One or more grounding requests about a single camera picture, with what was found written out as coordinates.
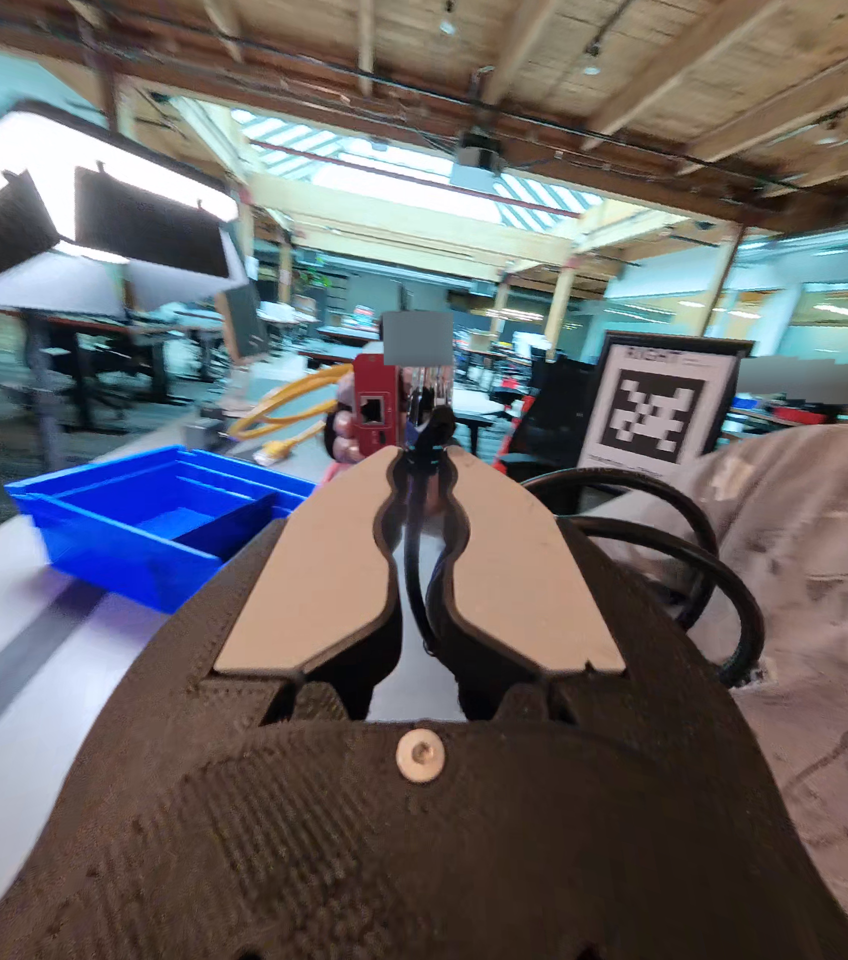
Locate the softbox light panel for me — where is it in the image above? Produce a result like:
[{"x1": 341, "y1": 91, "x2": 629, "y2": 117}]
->
[{"x1": 0, "y1": 101, "x2": 253, "y2": 318}]

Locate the grey action camera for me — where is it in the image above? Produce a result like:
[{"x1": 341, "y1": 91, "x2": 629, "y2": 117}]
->
[{"x1": 182, "y1": 416, "x2": 228, "y2": 453}]

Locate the ceiling projector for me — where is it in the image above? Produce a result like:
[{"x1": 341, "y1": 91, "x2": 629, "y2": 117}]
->
[{"x1": 450, "y1": 127, "x2": 509, "y2": 190}]

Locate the person's right hand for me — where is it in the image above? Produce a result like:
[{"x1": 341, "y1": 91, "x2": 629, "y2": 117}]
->
[{"x1": 322, "y1": 372, "x2": 365, "y2": 462}]

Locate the person's patterned grey shirt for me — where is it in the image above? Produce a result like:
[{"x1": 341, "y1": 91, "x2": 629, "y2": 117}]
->
[{"x1": 724, "y1": 570, "x2": 848, "y2": 957}]

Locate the framed tag sign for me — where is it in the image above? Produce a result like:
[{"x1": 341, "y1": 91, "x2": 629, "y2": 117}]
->
[{"x1": 577, "y1": 330, "x2": 757, "y2": 481}]

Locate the grey light stand pole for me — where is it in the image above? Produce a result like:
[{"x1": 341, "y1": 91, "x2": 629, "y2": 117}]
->
[{"x1": 21, "y1": 309, "x2": 67, "y2": 472}]

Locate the wood-edged board on stand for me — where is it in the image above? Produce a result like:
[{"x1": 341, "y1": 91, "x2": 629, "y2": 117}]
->
[{"x1": 216, "y1": 281, "x2": 273, "y2": 366}]

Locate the person's right forearm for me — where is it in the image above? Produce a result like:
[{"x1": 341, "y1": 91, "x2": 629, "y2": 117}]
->
[{"x1": 589, "y1": 423, "x2": 848, "y2": 594}]

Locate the red ethernet adapter box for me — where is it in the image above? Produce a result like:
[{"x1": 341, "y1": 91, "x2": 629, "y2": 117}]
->
[{"x1": 352, "y1": 352, "x2": 406, "y2": 457}]

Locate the black cable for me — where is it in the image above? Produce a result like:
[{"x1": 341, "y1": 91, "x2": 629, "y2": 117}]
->
[{"x1": 403, "y1": 405, "x2": 768, "y2": 687}]

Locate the black bin divider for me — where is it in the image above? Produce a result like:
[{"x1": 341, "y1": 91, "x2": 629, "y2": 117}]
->
[{"x1": 171, "y1": 491, "x2": 284, "y2": 565}]

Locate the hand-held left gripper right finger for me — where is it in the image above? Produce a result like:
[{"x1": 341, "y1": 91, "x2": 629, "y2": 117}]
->
[{"x1": 424, "y1": 446, "x2": 628, "y2": 680}]

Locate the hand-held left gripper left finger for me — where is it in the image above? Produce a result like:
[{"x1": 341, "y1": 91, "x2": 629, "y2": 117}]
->
[{"x1": 212, "y1": 446, "x2": 404, "y2": 676}]

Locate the yellow ethernet cable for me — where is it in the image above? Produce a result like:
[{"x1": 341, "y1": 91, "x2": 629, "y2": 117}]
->
[{"x1": 227, "y1": 363, "x2": 355, "y2": 464}]

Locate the blue plastic bin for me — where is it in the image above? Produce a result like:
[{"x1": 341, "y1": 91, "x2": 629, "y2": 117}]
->
[{"x1": 5, "y1": 444, "x2": 318, "y2": 615}]

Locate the black red office chair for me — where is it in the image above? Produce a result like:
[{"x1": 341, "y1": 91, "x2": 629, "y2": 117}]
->
[{"x1": 493, "y1": 356, "x2": 599, "y2": 483}]

